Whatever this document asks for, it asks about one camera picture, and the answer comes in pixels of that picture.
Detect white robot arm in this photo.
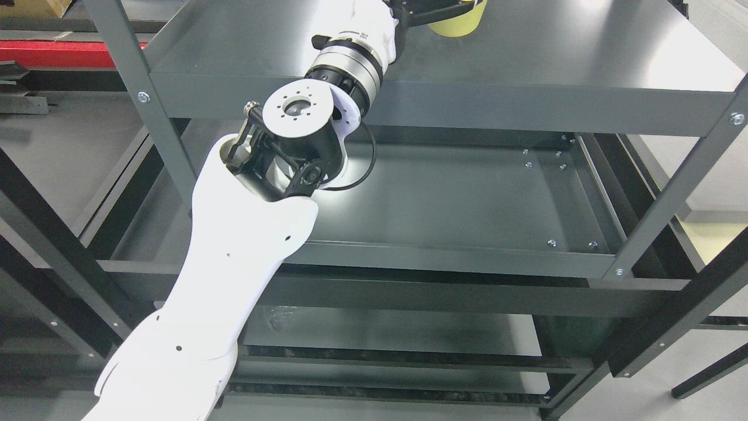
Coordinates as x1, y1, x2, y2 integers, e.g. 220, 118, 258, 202
85, 30, 400, 420

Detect yellow plastic cup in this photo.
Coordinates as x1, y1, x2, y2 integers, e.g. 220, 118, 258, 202
428, 1, 488, 37

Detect red metal beam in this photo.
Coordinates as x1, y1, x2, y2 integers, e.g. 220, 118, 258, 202
1, 40, 116, 69

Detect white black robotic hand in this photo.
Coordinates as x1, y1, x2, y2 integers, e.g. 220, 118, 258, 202
311, 1, 466, 67

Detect crumpled clear plastic bag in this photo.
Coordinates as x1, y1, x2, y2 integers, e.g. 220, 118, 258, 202
262, 305, 299, 333

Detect grey metal shelf unit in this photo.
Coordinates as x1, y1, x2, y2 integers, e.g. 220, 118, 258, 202
86, 1, 746, 420

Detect black metal shelf rack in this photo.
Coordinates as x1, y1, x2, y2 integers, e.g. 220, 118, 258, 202
0, 0, 748, 421

